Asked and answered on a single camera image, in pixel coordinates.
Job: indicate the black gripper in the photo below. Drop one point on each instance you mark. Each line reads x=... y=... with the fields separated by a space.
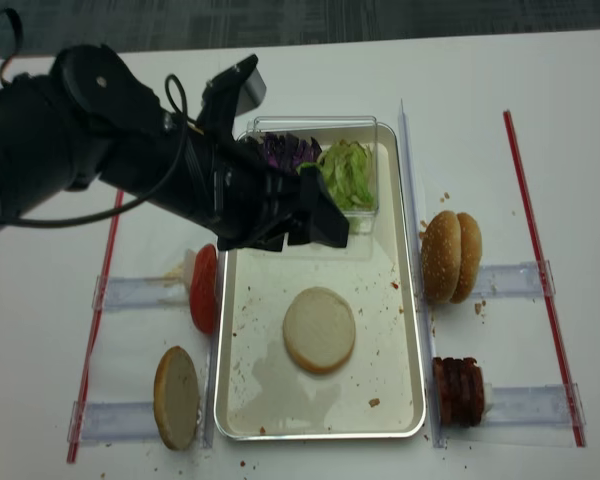
x=248 y=204

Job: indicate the bun slice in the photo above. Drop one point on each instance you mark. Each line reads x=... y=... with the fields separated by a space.
x=319 y=330
x=176 y=399

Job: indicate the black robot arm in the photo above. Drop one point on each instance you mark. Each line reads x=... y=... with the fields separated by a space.
x=90 y=119

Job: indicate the shredded green lettuce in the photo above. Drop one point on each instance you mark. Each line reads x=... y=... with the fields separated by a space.
x=346 y=168

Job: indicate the red tomato slices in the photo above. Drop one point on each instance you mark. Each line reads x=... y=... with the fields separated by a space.
x=202 y=292

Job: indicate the stacked brown meat patties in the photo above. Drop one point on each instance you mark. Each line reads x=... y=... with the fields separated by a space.
x=460 y=387

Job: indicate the clear plastic container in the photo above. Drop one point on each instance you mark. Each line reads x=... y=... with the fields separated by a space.
x=329 y=130

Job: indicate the shredded purple cabbage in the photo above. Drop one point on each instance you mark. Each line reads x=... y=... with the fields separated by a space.
x=285 y=152

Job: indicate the white metal tray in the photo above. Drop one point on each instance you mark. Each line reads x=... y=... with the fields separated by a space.
x=262 y=394

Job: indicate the sesame top bun left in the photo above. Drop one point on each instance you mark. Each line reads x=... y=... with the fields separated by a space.
x=441 y=257

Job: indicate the sesame bun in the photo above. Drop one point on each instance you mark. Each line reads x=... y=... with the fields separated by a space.
x=441 y=257
x=471 y=254

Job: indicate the sesame top bun right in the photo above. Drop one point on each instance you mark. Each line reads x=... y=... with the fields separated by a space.
x=471 y=254

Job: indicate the upper right clear holder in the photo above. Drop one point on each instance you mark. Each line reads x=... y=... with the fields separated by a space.
x=528 y=280

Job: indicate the clear holder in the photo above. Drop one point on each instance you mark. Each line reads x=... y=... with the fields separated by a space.
x=528 y=280
x=101 y=422
x=556 y=406
x=142 y=293

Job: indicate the upper left clear holder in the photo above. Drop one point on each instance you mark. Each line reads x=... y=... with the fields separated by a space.
x=142 y=293

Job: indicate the left red strip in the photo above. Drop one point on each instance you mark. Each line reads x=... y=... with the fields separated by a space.
x=97 y=310

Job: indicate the red strip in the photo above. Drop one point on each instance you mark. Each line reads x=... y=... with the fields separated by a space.
x=577 y=422
x=97 y=310

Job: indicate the right red strip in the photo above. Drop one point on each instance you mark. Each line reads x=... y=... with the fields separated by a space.
x=577 y=422

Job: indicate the lower right clear holder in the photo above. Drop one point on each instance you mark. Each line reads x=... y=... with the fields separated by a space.
x=556 y=406

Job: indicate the lower left clear holder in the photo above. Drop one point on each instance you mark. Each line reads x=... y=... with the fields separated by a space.
x=101 y=422

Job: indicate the right long clear rail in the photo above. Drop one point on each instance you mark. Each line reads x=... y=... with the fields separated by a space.
x=427 y=346

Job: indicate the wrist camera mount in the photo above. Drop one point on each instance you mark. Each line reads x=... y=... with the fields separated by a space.
x=233 y=92

